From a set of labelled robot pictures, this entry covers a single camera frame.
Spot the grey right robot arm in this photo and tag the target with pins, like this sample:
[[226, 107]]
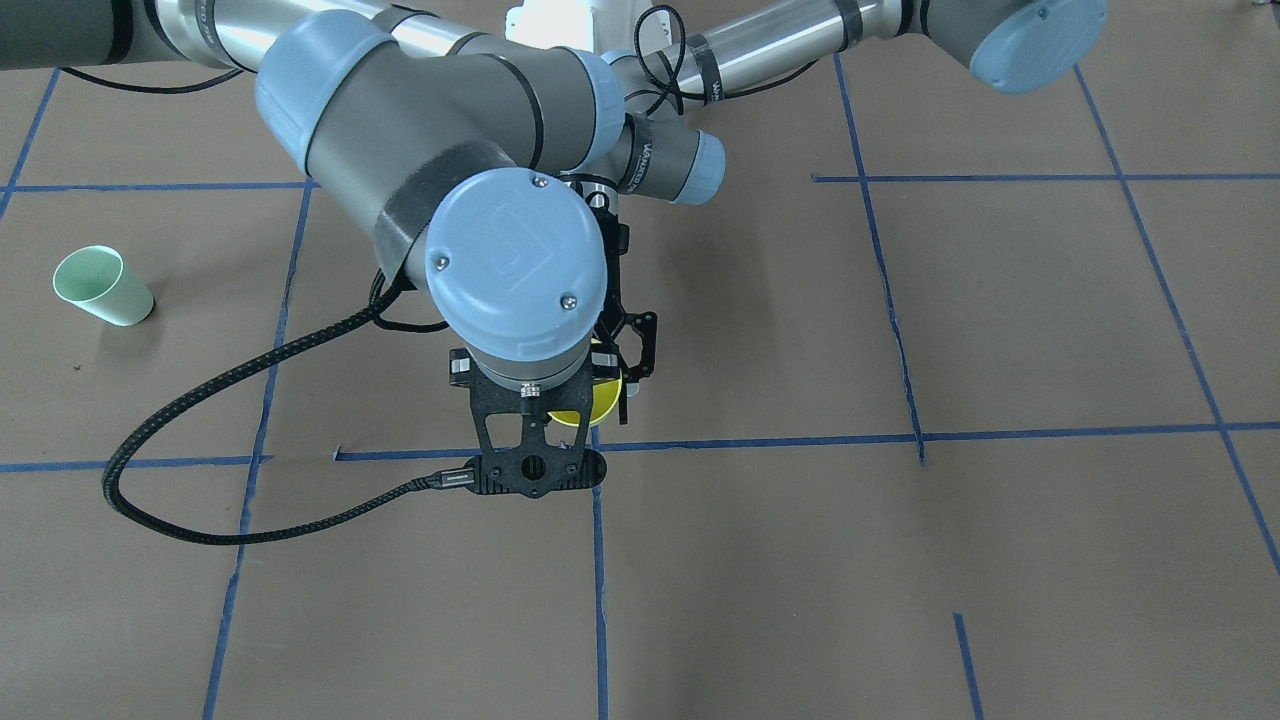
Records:
[[449, 148]]

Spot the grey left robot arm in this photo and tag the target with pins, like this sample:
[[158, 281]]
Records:
[[1015, 47]]

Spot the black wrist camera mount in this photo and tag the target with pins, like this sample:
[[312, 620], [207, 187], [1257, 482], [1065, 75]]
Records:
[[534, 467]]

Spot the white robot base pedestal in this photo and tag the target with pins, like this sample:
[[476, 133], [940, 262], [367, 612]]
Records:
[[594, 26]]

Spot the crossing blue tape strip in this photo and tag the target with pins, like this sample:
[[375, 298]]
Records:
[[340, 455]]

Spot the yellow cup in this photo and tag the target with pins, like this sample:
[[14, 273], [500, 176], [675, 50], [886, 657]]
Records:
[[596, 387]]

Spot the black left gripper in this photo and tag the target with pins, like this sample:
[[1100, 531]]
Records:
[[640, 345]]

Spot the pale green cup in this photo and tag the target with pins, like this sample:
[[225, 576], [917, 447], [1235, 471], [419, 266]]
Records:
[[97, 280]]

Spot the long blue tape strip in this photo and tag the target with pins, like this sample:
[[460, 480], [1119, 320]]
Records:
[[603, 701]]

